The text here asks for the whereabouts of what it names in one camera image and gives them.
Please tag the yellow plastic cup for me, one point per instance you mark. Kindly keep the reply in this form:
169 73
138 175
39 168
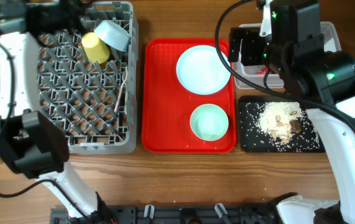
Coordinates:
95 49

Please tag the clear plastic bin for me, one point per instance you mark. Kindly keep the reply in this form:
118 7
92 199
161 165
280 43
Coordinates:
331 43

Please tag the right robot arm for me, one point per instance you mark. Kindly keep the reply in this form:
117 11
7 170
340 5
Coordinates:
326 87

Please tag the green bowl with food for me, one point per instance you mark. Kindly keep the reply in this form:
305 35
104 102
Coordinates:
209 122

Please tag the black plastic tray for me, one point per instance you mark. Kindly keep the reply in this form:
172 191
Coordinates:
305 136

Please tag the grey dishwasher rack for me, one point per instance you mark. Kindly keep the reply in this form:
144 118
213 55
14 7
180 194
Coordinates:
79 96

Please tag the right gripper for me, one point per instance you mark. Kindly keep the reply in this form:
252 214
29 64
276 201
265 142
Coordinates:
250 41

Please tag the light blue plate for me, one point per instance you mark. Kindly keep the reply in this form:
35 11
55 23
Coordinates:
200 70

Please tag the small green saucer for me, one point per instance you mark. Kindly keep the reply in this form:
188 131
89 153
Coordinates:
113 35

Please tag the white plastic spoon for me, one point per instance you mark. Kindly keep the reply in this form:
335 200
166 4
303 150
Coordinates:
124 80

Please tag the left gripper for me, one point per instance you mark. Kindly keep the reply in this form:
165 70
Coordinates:
73 14

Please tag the pile of rice scraps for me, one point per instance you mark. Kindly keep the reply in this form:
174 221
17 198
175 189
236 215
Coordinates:
276 117

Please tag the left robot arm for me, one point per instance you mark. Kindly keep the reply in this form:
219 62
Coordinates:
30 144

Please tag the red plastic tray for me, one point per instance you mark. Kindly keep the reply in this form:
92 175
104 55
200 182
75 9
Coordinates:
167 105

